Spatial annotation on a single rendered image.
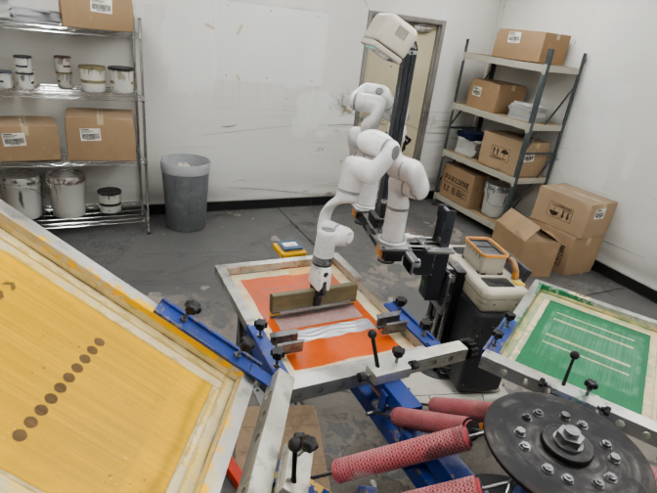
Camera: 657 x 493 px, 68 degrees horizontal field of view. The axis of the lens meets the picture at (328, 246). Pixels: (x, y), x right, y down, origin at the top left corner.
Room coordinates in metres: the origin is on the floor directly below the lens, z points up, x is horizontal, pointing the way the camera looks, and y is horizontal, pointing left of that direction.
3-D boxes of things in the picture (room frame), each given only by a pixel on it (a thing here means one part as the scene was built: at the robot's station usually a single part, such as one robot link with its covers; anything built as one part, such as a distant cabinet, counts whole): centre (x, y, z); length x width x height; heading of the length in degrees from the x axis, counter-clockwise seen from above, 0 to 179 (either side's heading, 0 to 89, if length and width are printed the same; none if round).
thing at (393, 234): (1.98, -0.29, 1.21); 0.16 x 0.13 x 0.15; 104
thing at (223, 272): (1.63, 0.02, 0.97); 0.79 x 0.58 x 0.04; 29
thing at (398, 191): (1.97, -0.28, 1.37); 0.13 x 0.10 x 0.16; 49
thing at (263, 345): (1.28, 0.15, 0.97); 0.30 x 0.05 x 0.07; 29
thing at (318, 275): (1.63, 0.02, 1.12); 0.10 x 0.07 x 0.11; 29
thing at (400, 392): (1.13, -0.25, 1.02); 0.17 x 0.06 x 0.05; 29
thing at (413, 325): (1.55, -0.34, 0.97); 0.30 x 0.05 x 0.07; 29
